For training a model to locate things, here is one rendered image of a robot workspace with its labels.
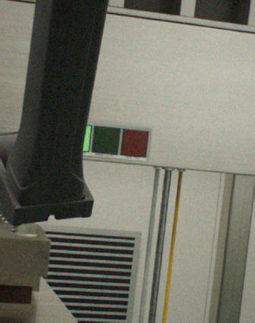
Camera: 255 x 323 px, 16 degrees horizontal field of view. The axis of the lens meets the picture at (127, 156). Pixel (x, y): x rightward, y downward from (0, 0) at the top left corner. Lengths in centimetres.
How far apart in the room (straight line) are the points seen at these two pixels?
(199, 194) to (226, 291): 228
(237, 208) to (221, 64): 38
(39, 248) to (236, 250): 77
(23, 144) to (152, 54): 109
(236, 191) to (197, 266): 236
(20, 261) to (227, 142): 63
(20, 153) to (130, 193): 350
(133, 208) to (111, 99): 249
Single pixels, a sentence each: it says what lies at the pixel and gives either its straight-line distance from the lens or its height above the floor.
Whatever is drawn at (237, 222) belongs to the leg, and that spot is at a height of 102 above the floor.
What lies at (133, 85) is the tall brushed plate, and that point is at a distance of 185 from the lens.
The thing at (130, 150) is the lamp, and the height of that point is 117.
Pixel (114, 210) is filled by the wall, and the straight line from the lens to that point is 428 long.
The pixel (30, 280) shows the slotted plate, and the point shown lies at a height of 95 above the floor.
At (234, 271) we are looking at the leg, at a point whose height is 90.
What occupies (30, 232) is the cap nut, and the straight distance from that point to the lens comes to 148.
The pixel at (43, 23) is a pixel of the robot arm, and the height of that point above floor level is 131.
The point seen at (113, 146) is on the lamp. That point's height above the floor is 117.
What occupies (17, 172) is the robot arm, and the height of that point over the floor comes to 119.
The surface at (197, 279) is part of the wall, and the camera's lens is 446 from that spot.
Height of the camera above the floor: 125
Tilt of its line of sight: 3 degrees down
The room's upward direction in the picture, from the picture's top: 6 degrees clockwise
